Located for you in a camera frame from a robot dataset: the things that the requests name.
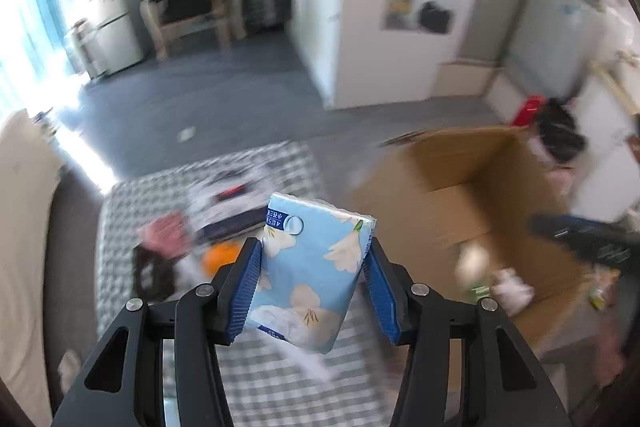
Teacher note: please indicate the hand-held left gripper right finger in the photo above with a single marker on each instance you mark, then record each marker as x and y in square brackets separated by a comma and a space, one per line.
[382, 299]

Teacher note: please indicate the blue floral tissue pack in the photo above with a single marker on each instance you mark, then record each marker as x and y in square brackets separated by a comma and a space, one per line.
[305, 274]

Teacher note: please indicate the red object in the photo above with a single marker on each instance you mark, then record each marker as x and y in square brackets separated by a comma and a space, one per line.
[527, 111]

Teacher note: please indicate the wooden chair with black cushion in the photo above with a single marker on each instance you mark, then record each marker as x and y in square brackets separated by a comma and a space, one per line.
[187, 4]

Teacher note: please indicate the orange round object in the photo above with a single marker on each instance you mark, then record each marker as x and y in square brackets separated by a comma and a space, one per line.
[220, 257]

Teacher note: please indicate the black bag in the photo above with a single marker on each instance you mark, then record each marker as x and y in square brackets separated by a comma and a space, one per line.
[560, 132]

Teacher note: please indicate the beige cushion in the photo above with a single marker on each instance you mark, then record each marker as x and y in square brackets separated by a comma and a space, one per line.
[22, 267]

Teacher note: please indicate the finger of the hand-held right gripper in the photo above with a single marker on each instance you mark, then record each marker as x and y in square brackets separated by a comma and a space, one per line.
[580, 232]

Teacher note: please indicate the brown cardboard box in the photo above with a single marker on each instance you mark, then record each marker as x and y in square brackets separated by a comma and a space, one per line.
[480, 227]

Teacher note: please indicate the white crumpled packaging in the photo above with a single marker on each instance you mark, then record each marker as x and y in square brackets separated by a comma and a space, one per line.
[510, 289]

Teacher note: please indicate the small white fridge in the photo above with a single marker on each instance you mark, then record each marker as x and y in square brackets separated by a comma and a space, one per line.
[107, 27]

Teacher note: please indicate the checkered grey white blanket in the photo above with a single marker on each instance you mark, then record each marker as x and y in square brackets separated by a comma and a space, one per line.
[200, 227]

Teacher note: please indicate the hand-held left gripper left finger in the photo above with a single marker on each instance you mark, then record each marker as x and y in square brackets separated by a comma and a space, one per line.
[243, 297]

